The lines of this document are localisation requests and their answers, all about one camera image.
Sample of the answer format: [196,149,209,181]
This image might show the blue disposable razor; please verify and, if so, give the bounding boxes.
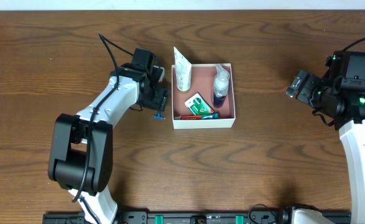
[152,111,165,120]

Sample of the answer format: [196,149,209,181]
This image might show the white cream tube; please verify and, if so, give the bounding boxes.
[173,47,192,92]

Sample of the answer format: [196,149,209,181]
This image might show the green soap box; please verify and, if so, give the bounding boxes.
[185,93,215,115]

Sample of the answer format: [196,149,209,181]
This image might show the red green toothpaste tube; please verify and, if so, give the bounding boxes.
[173,113,218,120]

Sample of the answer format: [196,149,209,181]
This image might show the clear bottle with purple liquid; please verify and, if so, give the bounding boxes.
[212,64,230,108]

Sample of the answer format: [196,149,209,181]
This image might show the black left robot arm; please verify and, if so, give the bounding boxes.
[43,66,168,223]

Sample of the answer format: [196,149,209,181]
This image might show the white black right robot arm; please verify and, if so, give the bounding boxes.
[285,70,365,223]

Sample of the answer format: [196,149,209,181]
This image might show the white box with pink interior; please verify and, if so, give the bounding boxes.
[170,63,236,129]

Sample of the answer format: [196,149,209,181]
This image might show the black mounting rail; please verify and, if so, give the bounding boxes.
[42,210,351,224]

